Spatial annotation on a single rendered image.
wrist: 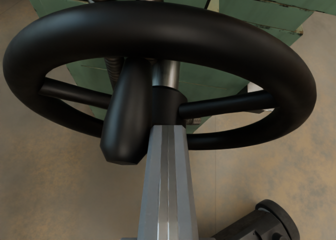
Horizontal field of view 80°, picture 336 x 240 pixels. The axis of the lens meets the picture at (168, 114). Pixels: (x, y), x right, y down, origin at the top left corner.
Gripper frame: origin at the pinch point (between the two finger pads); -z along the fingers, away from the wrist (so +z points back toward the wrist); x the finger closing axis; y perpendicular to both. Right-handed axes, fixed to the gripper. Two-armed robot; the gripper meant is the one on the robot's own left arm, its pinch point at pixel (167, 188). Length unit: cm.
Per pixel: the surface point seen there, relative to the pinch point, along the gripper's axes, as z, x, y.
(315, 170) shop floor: -62, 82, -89
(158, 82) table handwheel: -14.9, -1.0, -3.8
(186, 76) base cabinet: -38.0, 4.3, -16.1
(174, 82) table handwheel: -15.4, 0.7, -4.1
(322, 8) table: -26.3, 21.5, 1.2
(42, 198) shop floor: -39, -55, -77
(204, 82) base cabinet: -38.6, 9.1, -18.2
